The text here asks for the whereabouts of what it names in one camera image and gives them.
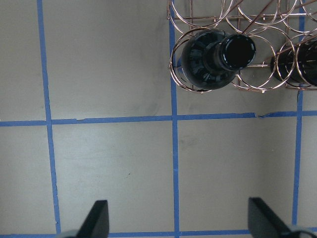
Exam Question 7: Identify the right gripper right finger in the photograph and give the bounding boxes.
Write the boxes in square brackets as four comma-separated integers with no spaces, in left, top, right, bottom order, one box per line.
[247,197,317,238]

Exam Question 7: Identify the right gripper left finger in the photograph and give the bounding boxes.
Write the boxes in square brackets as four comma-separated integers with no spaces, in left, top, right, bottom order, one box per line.
[60,199,109,238]

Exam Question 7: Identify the dark wine bottle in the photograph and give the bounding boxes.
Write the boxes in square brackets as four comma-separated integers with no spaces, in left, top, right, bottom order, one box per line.
[270,40,317,87]
[181,29,257,91]

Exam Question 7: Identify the copper wire wine basket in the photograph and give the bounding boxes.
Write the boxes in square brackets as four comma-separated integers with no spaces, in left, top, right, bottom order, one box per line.
[167,0,317,93]

